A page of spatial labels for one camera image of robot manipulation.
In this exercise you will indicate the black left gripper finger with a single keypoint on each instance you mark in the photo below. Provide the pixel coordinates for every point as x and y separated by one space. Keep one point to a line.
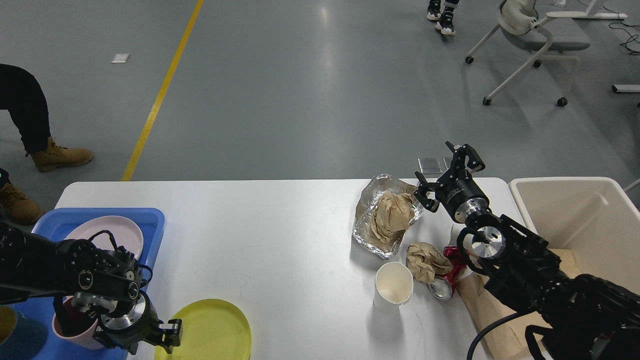
109 340
170 335

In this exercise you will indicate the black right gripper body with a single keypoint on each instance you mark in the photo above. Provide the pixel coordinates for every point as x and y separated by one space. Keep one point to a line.
461 197

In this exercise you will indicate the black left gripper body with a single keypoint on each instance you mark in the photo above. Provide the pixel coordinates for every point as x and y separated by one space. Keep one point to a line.
139 324

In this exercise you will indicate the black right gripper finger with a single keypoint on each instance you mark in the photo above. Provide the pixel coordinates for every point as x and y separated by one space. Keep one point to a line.
465 162
422 193

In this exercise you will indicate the pink mug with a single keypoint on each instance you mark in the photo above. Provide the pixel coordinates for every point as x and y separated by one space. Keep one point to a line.
80 326

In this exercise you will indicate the yellow plate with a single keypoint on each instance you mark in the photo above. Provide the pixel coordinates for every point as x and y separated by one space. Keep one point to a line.
212 329

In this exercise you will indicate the dark green mug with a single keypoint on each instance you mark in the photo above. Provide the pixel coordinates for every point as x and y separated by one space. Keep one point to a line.
21 337

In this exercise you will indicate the brown paper bag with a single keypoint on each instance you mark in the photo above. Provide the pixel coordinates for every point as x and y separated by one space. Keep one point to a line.
507 342

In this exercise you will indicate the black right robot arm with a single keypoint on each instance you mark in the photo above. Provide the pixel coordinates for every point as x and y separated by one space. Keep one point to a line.
589 318

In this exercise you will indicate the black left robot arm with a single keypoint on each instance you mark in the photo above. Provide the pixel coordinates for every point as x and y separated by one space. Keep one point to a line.
107 285

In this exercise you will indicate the metal floor socket plate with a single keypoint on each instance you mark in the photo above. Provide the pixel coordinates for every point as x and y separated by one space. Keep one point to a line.
430 165

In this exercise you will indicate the crumpled brown paper on foil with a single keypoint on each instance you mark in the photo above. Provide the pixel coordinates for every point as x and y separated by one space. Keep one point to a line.
392 214

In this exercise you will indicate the crumpled brown paper ball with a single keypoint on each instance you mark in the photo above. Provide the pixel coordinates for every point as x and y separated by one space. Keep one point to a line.
425 261

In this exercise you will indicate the crumpled aluminium foil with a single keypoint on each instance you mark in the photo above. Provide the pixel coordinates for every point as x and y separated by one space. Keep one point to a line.
367 202

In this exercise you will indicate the pink plate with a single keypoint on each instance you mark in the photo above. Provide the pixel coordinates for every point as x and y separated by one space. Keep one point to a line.
125 231

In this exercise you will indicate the crushed red soda can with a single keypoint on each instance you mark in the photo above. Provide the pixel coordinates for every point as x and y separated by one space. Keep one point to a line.
444 286

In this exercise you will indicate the white paper cup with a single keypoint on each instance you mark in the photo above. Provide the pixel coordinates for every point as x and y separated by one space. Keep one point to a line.
393 287

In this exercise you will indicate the beige plastic bin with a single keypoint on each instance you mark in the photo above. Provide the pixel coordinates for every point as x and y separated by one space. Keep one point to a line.
590 216

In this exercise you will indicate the walking person dark trousers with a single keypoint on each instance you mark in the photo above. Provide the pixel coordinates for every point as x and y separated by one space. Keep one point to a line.
441 12

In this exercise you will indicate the white grey office chair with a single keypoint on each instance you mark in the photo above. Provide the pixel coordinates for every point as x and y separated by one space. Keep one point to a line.
553 35

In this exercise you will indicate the tan boot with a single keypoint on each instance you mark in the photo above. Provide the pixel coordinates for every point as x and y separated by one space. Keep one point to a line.
56 156
20 208

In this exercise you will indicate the white desk leg base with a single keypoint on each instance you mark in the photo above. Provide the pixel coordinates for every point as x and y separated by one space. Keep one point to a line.
626 88

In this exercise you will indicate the seated person in black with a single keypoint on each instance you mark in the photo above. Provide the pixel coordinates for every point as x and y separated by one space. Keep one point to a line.
22 96

